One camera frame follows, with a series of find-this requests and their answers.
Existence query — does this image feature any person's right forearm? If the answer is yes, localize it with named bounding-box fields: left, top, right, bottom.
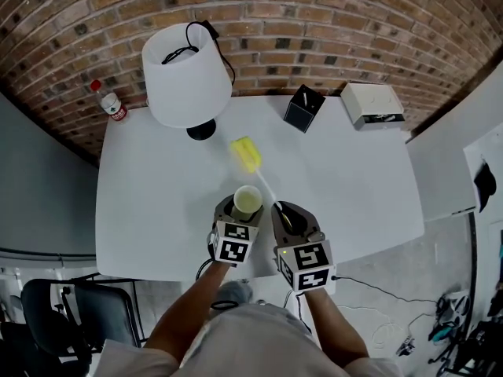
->
left=304, top=287, right=370, bottom=368

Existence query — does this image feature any clear bottle with red label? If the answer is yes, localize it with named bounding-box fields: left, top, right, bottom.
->
left=89, top=79, right=129, bottom=124

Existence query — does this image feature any grey cabinet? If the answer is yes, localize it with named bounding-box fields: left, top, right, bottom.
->
left=0, top=92, right=99, bottom=258

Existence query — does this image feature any yellow paper cup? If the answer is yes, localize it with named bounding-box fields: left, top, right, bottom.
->
left=233, top=185, right=263, bottom=219

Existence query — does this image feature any white shade table lamp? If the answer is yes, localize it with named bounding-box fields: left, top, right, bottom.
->
left=141, top=21, right=233, bottom=141

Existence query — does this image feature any black floor cable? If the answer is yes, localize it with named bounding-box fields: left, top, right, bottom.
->
left=331, top=275, right=439, bottom=304

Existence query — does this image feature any black office chair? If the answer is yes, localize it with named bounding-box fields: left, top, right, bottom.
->
left=0, top=279, right=94, bottom=377

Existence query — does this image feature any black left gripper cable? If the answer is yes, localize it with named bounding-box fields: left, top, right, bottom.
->
left=195, top=257, right=240, bottom=312

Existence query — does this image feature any white flat box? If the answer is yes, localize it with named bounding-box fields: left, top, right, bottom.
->
left=340, top=82, right=406, bottom=131

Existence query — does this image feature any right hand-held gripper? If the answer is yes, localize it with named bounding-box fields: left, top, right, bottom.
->
left=270, top=200, right=337, bottom=294

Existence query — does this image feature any heap of black equipment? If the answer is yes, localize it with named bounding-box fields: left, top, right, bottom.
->
left=428, top=288, right=503, bottom=377

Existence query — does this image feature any black cap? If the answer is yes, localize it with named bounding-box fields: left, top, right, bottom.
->
left=473, top=156, right=497, bottom=214

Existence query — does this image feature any person's left forearm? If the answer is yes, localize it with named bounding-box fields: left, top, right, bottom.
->
left=143, top=259, right=233, bottom=353

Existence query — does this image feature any black folding chair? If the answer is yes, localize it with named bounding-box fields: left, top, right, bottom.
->
left=58, top=273, right=145, bottom=355

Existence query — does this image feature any black lamp cable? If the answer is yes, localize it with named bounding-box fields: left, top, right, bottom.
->
left=161, top=20, right=237, bottom=97

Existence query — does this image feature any yellow sponge brush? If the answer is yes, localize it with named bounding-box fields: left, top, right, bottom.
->
left=229, top=135, right=295, bottom=229

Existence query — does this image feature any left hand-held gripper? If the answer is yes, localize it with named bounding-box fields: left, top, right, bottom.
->
left=207, top=193, right=265, bottom=269

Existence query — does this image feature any white cable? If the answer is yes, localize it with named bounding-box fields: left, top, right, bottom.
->
left=337, top=304, right=413, bottom=349

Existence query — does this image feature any person's white shirt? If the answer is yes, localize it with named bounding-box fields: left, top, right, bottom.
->
left=92, top=302, right=409, bottom=377

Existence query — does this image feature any white shelf unit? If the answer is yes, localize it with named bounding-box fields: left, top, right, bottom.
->
left=462, top=119, right=503, bottom=227

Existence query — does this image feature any black square pen holder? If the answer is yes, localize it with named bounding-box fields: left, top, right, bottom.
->
left=283, top=84, right=326, bottom=134

